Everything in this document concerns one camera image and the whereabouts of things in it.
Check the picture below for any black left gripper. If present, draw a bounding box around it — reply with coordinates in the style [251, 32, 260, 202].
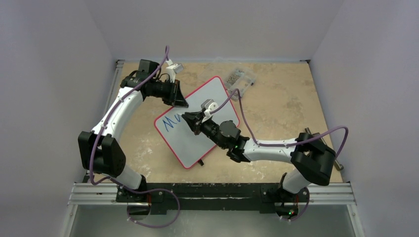
[148, 79, 188, 108]

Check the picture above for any red framed whiteboard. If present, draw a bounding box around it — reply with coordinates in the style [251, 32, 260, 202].
[154, 77, 228, 169]

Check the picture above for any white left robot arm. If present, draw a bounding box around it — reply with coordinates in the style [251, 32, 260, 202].
[78, 59, 189, 202]

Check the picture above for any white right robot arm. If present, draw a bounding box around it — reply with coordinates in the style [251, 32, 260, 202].
[181, 112, 336, 201]

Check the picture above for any clear plastic screw box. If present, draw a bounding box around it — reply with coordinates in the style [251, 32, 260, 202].
[221, 67, 257, 97]

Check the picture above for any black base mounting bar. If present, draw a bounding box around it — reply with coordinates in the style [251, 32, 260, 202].
[116, 183, 309, 216]

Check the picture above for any black table clamp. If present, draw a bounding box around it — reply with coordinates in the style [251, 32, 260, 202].
[304, 128, 344, 171]

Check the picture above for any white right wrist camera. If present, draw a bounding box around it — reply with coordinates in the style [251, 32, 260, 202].
[201, 99, 219, 123]

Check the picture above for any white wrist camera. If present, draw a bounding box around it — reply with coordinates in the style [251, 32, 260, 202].
[201, 99, 219, 123]
[166, 59, 184, 82]

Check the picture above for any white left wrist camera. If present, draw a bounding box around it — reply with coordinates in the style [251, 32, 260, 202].
[166, 59, 184, 82]

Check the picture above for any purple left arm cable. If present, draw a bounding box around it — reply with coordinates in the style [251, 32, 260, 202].
[88, 45, 181, 229]

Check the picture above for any aluminium front frame rail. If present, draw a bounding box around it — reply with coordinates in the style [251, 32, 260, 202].
[67, 183, 356, 205]

